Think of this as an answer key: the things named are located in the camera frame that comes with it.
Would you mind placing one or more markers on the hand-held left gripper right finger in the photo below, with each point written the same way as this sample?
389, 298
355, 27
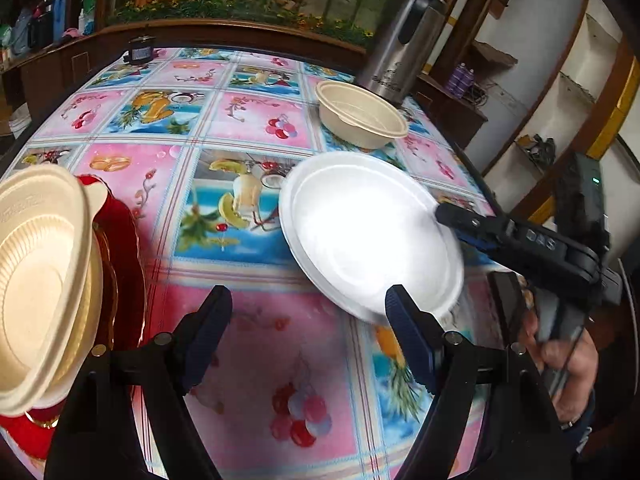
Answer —
411, 340

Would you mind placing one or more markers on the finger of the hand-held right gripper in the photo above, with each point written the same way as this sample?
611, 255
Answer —
465, 217
482, 244

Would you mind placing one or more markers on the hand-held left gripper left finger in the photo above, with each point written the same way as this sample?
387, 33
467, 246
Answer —
205, 345

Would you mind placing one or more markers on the white foam plate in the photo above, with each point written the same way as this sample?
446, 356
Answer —
370, 235

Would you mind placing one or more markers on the red plastic flower plate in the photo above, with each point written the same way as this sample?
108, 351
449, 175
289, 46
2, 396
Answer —
125, 270

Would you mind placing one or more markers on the large beige ribbed bowl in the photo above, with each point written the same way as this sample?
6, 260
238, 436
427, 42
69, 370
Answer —
35, 280
94, 305

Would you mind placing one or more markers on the small beige bowl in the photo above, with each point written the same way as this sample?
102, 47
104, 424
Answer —
365, 115

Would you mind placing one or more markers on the red glass plate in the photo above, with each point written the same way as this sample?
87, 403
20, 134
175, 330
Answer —
25, 435

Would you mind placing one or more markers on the person's right forearm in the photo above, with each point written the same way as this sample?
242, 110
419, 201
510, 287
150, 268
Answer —
582, 430

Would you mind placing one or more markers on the person's right hand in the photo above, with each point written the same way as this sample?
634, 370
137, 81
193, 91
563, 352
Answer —
570, 375

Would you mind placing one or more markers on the wooden side table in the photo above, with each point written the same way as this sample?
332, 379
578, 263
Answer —
470, 95

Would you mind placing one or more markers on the stainless steel thermos jug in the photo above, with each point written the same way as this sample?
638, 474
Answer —
400, 45

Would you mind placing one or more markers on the fruit print tablecloth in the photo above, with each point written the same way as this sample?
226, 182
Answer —
240, 125

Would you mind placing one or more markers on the white bucket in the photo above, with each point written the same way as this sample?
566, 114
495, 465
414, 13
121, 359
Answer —
20, 120

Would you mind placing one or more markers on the small black device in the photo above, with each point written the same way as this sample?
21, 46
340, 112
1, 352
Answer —
139, 51

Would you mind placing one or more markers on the green bottle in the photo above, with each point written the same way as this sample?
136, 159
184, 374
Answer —
86, 12

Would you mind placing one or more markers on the blue bag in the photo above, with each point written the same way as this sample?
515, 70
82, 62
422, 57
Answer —
40, 20

